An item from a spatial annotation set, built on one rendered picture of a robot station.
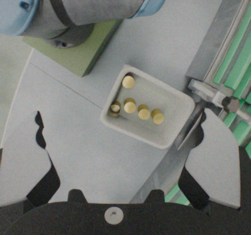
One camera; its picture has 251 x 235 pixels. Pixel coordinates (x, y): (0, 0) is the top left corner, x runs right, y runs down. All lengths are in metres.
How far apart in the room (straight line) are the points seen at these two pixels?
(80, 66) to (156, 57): 0.22
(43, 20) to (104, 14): 0.08
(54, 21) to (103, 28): 0.19
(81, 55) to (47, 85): 0.19
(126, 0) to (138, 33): 0.28
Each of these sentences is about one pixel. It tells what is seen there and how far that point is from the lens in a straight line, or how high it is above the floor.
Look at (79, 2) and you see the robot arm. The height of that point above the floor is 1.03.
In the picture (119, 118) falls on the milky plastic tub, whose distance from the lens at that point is 0.46.
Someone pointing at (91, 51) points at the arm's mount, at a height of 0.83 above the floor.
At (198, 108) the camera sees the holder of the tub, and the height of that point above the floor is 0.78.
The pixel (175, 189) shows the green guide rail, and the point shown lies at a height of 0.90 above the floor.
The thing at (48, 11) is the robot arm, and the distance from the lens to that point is 0.22.
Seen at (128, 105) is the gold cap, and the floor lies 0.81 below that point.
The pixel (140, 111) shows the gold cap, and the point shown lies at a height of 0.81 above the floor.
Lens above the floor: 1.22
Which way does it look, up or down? 71 degrees down
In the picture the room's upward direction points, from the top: 177 degrees counter-clockwise
